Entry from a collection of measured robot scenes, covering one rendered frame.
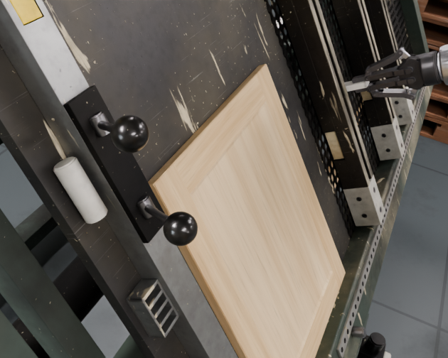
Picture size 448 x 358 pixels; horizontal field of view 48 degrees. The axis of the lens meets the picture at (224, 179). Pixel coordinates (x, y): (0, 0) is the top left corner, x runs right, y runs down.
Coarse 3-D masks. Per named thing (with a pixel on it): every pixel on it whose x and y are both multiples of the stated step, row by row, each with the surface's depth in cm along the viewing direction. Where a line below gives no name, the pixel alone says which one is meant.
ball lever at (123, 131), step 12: (96, 120) 57; (120, 120) 48; (132, 120) 48; (96, 132) 58; (108, 132) 58; (120, 132) 48; (132, 132) 48; (144, 132) 49; (120, 144) 48; (132, 144) 48; (144, 144) 49
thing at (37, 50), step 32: (0, 0) 51; (0, 32) 53; (32, 32) 53; (32, 64) 54; (64, 64) 56; (32, 96) 57; (64, 96) 56; (64, 128) 58; (128, 224) 63; (160, 256) 66; (192, 288) 71; (192, 320) 70; (192, 352) 74; (224, 352) 76
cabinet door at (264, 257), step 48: (240, 96) 92; (192, 144) 78; (240, 144) 90; (288, 144) 106; (192, 192) 77; (240, 192) 89; (288, 192) 104; (240, 240) 87; (288, 240) 102; (240, 288) 86; (288, 288) 100; (336, 288) 119; (240, 336) 84; (288, 336) 98
